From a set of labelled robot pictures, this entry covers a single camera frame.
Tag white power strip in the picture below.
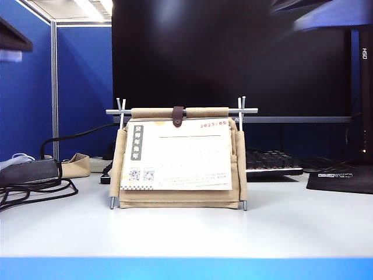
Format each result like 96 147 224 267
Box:
89 156 113 173

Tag thin black desk cables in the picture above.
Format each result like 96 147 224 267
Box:
300 156 360 173

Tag black mouse pad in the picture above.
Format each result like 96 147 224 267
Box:
305 170 373 195

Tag aluminium partition post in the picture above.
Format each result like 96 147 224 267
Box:
50 20 59 160

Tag black HSD monitor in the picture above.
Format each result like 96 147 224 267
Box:
358 26 373 164

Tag aluminium partition rail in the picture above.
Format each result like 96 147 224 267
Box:
55 20 113 29

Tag beige canvas calendar stand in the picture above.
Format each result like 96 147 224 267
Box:
105 96 259 211

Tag grey black power adapter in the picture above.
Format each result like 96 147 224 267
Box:
0 159 62 187

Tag black keyboard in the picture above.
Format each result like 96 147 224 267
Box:
100 148 304 184

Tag small beige fabric pouch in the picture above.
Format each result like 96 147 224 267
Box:
60 152 91 179

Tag white calendar page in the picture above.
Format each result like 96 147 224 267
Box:
119 119 233 192

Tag thick black power cable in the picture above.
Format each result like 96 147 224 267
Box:
40 122 117 160

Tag brown leather strap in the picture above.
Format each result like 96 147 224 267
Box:
172 106 185 128

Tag large black monitor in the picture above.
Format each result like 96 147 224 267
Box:
111 0 360 124

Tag thin black adapter cable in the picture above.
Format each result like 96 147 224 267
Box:
0 177 79 212

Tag white face mask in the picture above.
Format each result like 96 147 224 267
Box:
0 152 36 172

